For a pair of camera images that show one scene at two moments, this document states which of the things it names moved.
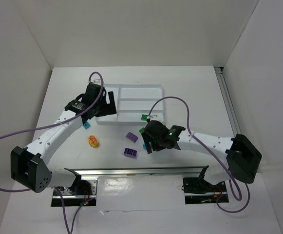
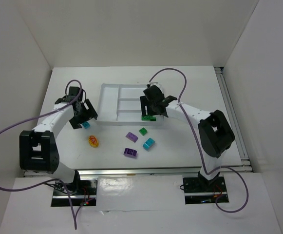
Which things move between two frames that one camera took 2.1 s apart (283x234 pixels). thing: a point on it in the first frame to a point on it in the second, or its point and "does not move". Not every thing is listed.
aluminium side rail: [228, 101] does not move
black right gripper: [150, 139] to [146, 107]
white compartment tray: [135, 103] does not move
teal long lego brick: [86, 125] does not move
